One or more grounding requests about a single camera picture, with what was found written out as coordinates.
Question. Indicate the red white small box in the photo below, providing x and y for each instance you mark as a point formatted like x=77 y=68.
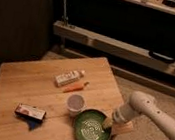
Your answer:
x=30 y=111

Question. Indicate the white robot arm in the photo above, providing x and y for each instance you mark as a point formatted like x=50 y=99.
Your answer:
x=140 y=103

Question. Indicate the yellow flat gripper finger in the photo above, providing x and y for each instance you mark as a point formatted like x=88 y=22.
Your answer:
x=107 y=123

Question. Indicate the white toothpaste tube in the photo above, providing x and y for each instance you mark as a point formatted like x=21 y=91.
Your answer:
x=69 y=77

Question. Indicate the blue plastic piece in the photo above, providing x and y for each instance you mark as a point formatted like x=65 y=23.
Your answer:
x=33 y=124

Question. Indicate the black handle on beam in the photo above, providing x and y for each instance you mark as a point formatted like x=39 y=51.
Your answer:
x=161 y=58

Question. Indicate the clear plastic cup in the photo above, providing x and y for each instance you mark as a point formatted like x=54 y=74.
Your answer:
x=75 y=105

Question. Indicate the metal upright pole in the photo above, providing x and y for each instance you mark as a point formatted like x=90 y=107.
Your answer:
x=65 y=17

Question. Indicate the green ceramic bowl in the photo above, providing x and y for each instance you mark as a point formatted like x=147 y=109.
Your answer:
x=88 y=126

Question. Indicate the grey metal shelf beam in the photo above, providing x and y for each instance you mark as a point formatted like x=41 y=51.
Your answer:
x=112 y=46

